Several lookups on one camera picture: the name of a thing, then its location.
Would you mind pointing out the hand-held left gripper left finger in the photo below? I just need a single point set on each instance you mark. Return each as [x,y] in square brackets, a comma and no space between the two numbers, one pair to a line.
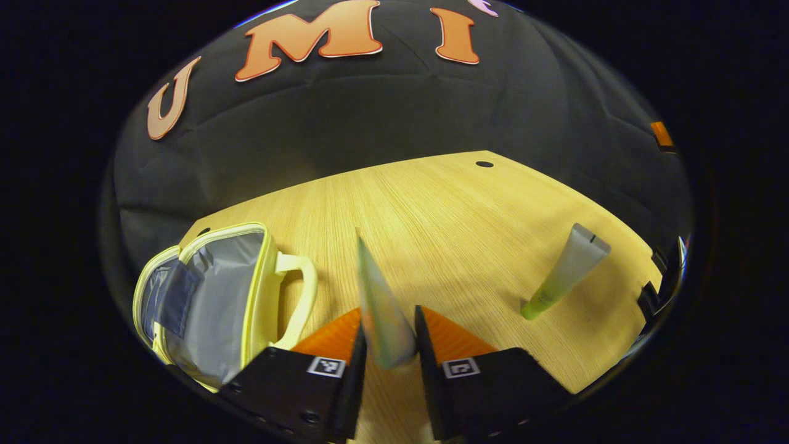
[356,394]

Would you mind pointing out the white tube with green label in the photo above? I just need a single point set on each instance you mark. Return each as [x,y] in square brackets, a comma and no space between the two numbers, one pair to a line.
[382,320]

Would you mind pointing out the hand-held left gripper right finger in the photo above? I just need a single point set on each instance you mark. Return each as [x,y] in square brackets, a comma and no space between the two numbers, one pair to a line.
[428,382]

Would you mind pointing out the black table edge clamp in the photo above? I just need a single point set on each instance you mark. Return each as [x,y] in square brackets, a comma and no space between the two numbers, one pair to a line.
[659,259]
[648,299]

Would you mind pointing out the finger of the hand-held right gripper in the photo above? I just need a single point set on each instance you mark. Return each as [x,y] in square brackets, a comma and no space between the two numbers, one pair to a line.
[661,134]

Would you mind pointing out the pale yellow suitcase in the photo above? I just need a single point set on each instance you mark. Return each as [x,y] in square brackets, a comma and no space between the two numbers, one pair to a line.
[216,296]

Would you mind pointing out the grey green gradient tube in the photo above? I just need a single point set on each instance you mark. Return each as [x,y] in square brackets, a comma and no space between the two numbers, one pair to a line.
[567,271]

